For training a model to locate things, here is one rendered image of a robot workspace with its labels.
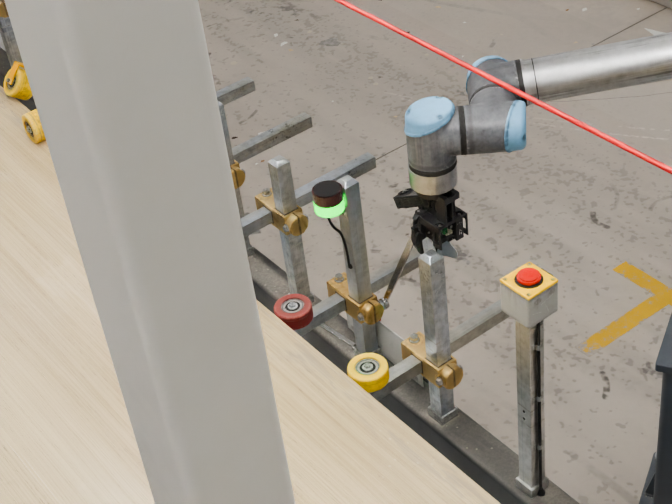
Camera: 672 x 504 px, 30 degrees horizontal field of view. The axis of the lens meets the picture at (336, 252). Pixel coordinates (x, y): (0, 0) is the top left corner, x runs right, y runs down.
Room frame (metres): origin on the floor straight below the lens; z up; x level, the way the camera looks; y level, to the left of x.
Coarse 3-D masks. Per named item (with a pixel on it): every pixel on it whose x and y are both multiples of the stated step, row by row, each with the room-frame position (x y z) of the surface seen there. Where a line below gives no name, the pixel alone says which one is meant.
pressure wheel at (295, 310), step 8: (288, 296) 2.01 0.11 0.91; (296, 296) 2.01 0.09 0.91; (304, 296) 2.00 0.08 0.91; (280, 304) 1.99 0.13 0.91; (288, 304) 1.98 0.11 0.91; (296, 304) 1.98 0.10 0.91; (304, 304) 1.98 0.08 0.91; (280, 312) 1.96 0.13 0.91; (288, 312) 1.96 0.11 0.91; (296, 312) 1.96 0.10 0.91; (304, 312) 1.95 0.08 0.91; (312, 312) 1.97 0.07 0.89; (288, 320) 1.94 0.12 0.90; (296, 320) 1.94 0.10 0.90; (304, 320) 1.95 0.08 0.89; (296, 328) 1.94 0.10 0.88
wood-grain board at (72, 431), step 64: (0, 128) 2.86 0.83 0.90; (0, 192) 2.56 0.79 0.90; (0, 256) 2.30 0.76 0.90; (64, 256) 2.26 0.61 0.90; (0, 320) 2.07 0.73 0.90; (64, 320) 2.04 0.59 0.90; (0, 384) 1.87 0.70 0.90; (64, 384) 1.84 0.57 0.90; (320, 384) 1.74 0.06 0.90; (0, 448) 1.69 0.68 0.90; (64, 448) 1.67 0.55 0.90; (128, 448) 1.64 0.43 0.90; (320, 448) 1.58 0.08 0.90; (384, 448) 1.56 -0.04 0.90
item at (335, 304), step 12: (396, 264) 2.12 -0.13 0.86; (408, 264) 2.13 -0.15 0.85; (372, 276) 2.09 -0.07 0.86; (384, 276) 2.09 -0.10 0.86; (372, 288) 2.07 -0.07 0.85; (324, 300) 2.04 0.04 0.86; (336, 300) 2.03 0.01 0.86; (324, 312) 2.00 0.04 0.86; (336, 312) 2.02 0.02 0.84; (312, 324) 1.98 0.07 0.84
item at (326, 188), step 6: (318, 186) 2.01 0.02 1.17; (324, 186) 2.01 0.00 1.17; (330, 186) 2.00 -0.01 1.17; (336, 186) 2.00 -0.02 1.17; (318, 192) 1.99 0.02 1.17; (324, 192) 1.99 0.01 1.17; (330, 192) 1.98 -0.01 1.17; (336, 192) 1.98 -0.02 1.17; (330, 222) 1.99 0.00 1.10; (336, 228) 2.00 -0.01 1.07; (342, 234) 2.00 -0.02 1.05; (348, 258) 2.01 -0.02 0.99; (348, 264) 2.01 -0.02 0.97
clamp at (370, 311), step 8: (344, 272) 2.11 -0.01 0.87; (344, 280) 2.08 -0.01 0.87; (328, 288) 2.08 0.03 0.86; (336, 288) 2.06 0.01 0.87; (344, 288) 2.05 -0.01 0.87; (344, 296) 2.03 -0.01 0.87; (376, 296) 2.01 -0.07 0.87; (352, 304) 2.01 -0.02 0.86; (360, 304) 2.00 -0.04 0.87; (368, 304) 1.99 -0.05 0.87; (376, 304) 1.99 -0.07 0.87; (352, 312) 2.01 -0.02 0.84; (360, 312) 1.99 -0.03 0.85; (368, 312) 1.98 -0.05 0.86; (376, 312) 1.99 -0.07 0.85; (360, 320) 1.98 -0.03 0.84; (368, 320) 1.98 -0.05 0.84; (376, 320) 1.99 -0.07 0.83
